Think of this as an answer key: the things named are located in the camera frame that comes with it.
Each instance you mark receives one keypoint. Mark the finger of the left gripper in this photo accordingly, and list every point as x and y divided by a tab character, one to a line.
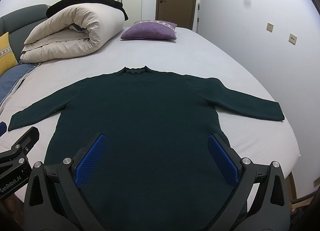
3	128
24	144

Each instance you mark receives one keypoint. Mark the wall socket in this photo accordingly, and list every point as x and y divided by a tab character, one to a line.
292	39
270	27

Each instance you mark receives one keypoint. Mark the far wall socket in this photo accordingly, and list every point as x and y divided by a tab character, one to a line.
270	27

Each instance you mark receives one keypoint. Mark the black garment on duvet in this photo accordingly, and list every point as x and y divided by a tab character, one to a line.
65	3

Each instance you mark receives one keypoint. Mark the near wall socket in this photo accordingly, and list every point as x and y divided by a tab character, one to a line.
292	39

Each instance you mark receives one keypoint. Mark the purple cushion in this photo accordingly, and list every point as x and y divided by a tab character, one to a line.
150	29

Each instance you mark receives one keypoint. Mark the blue pillow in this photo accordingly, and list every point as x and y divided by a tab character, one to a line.
11	77

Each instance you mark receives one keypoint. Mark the dark green sweater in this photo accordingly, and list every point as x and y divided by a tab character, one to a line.
156	172

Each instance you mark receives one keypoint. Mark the yellow cushion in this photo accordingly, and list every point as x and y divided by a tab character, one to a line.
7	57

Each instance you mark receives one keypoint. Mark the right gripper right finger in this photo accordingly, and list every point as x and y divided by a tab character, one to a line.
259	199

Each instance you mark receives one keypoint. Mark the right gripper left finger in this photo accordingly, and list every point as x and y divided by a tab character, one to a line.
54	199

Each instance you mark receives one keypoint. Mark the beige folded duvet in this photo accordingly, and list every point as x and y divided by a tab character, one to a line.
75	31

